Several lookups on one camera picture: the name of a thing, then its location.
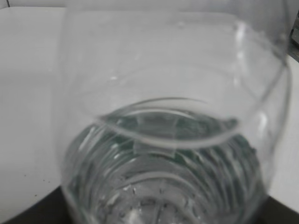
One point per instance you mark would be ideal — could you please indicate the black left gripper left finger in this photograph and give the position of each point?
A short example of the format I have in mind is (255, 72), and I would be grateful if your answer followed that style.
(52, 209)

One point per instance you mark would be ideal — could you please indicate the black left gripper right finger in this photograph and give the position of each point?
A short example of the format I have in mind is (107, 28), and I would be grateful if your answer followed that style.
(274, 212)

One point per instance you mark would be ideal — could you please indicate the clear Cestbon water bottle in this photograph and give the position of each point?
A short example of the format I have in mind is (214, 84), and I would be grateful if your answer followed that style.
(170, 111)

